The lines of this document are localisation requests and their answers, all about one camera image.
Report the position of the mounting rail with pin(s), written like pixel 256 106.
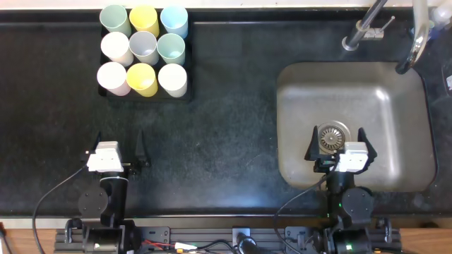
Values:
pixel 212 235

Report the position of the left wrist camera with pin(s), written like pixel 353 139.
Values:
pixel 105 157

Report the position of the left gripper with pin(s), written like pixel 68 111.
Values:
pixel 130 168

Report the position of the yellow cup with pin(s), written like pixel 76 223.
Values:
pixel 141 78
pixel 143 18

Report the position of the grey cup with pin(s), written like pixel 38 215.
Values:
pixel 143 46

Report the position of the blue cup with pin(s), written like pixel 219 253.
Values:
pixel 174 19

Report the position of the black tray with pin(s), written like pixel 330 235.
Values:
pixel 189 53

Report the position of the white cup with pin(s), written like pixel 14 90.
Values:
pixel 172 78

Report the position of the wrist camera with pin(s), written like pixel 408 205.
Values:
pixel 105 157
pixel 354 157

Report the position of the green cup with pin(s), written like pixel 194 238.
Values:
pixel 113 17
pixel 171 47

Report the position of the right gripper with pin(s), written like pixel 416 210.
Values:
pixel 325 165

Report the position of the blue soap bottle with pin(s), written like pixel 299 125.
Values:
pixel 441 14

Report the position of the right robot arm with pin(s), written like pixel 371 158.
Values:
pixel 356 204

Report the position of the steel tap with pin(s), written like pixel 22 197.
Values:
pixel 421 35

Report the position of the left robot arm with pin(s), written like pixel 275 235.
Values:
pixel 116 197

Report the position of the steel sink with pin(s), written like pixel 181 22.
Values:
pixel 381 116

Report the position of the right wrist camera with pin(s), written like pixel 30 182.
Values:
pixel 354 157

